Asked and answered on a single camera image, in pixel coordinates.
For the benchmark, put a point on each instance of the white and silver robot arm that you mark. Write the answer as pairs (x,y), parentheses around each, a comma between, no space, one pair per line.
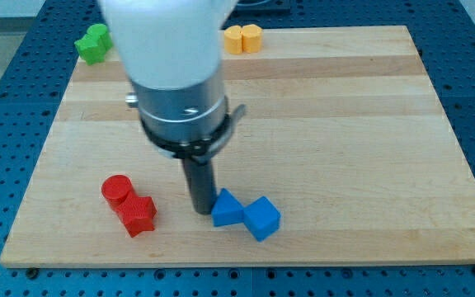
(171,53)

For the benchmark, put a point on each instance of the wooden board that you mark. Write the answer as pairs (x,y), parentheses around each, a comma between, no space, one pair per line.
(344,133)

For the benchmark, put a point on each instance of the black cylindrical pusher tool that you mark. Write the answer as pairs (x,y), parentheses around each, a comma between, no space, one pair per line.
(201,185)

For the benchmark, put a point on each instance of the blue triangle block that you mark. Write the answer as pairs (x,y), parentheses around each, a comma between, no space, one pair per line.
(227,209)

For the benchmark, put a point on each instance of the blue cube block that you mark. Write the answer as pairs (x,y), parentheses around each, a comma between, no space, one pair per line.
(261,218)

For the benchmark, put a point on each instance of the yellow half-round block left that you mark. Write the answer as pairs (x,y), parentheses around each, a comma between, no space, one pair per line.
(232,40)

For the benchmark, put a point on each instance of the yellow half-round block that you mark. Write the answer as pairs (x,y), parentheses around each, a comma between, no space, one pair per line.
(251,38)
(232,40)

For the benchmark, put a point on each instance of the yellow half-round block right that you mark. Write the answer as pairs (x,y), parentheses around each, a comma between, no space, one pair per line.
(251,38)

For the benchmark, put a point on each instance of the red star block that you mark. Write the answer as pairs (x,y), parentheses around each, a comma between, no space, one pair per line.
(137,213)

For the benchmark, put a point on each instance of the red cylinder block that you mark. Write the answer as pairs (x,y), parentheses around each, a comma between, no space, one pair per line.
(115,190)

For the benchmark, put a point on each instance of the green star block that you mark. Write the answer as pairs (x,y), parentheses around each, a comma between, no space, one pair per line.
(90,49)

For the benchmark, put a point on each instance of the green cylinder block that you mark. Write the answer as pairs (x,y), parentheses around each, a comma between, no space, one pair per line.
(99,32)

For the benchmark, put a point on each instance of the blue perforated table plate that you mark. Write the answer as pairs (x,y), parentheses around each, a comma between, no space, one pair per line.
(32,88)

